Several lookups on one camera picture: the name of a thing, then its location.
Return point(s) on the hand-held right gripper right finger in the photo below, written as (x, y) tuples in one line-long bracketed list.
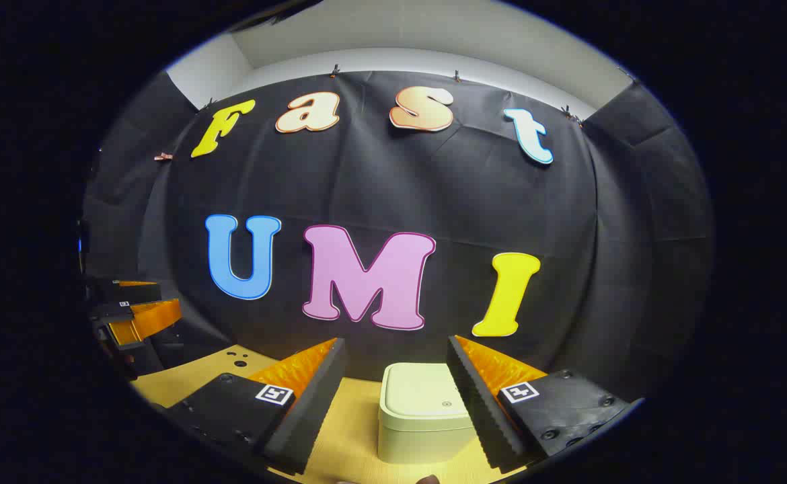
[(481, 410)]

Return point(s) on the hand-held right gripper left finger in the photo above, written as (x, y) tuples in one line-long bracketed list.
[(313, 410)]

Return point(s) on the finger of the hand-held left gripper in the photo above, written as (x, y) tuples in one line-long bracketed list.
[(131, 292), (155, 319)]

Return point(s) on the pale green garbage bin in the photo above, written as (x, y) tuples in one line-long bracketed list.
[(414, 417)]

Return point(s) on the wooden desktop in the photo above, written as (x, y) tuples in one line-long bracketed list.
[(353, 430)]

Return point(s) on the black backdrop cloth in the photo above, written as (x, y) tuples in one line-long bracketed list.
[(447, 188)]

